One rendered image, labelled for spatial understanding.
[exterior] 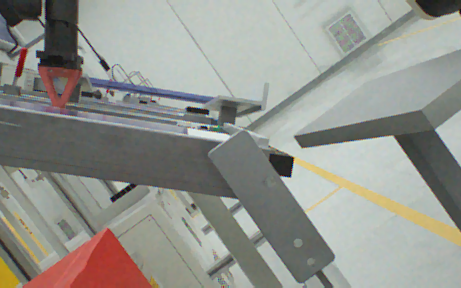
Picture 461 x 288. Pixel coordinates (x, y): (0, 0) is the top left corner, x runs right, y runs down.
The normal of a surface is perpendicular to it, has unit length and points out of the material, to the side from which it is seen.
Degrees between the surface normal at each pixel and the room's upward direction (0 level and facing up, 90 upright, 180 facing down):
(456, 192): 90
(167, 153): 90
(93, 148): 90
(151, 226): 90
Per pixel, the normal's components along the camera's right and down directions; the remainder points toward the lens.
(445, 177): 0.23, -0.05
